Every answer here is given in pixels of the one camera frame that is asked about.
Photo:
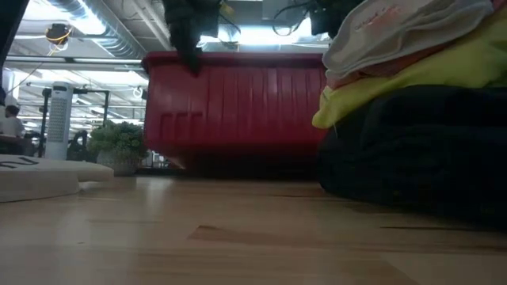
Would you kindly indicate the black background frame rig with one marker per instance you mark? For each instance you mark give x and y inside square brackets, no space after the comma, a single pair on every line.
[106,107]

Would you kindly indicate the silver ceiling duct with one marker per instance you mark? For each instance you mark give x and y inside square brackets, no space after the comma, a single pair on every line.
[99,27]

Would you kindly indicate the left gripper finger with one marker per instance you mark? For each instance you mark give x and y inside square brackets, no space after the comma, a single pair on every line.
[189,51]

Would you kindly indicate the dark denim jeans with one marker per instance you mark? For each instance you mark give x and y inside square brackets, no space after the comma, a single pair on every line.
[416,190]

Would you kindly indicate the black knit sweater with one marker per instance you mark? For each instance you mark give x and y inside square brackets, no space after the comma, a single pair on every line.
[396,146]

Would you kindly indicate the white garment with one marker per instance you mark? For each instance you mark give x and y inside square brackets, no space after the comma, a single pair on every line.
[396,31]

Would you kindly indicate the white Houston tote bag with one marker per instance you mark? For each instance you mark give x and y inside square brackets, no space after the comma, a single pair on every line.
[39,178]

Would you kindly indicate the green succulent plant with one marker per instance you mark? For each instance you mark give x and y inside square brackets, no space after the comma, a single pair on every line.
[117,140]

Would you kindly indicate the black ceiling camera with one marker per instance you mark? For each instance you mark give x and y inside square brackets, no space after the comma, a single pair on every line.
[58,33]

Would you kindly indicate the white tower fan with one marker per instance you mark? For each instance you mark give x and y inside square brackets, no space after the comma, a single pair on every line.
[59,118]

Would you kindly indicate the red plastic laundry basket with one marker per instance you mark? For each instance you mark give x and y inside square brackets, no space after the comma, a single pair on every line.
[237,111]

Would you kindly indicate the pink garment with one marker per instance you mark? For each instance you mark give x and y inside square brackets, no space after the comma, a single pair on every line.
[376,71]

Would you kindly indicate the person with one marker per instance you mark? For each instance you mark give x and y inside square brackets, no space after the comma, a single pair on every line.
[78,146]
[11,126]

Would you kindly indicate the yellow shirt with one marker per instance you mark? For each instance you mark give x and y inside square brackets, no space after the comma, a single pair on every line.
[435,71]

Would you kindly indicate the ceiling light tube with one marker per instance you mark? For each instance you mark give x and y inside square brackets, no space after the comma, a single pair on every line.
[107,60]

